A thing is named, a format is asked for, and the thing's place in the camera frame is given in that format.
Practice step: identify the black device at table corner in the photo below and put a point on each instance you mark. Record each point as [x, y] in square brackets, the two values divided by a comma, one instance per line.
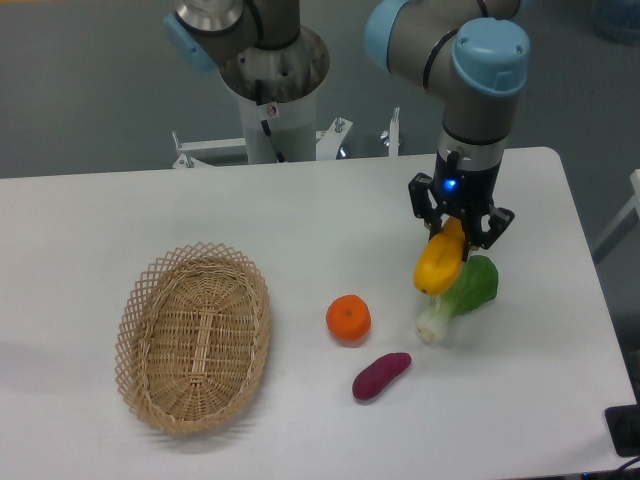
[623, 426]

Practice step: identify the green bok choy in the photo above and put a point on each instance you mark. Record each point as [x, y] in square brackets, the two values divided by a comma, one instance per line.
[476, 286]

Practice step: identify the purple sweet potato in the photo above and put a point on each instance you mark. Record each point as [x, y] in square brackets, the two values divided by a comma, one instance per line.
[376, 377]

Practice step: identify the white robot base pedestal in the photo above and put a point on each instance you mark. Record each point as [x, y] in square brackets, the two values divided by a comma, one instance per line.
[277, 132]

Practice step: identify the yellow mango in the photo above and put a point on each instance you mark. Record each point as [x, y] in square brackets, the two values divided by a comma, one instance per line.
[440, 263]

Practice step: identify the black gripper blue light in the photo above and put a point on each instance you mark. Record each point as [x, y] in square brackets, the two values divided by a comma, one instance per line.
[451, 191]

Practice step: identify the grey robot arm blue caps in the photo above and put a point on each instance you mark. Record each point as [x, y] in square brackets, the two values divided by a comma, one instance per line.
[469, 54]

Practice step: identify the white frame at right edge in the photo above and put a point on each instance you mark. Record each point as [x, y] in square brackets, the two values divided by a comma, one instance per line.
[621, 224]

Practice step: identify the woven wicker basket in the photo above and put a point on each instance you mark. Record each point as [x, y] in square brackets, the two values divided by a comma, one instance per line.
[194, 339]

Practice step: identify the orange tangerine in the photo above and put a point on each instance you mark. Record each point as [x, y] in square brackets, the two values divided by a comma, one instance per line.
[348, 318]

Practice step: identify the white metal mounting frame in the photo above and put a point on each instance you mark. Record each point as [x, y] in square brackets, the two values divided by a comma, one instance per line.
[190, 155]

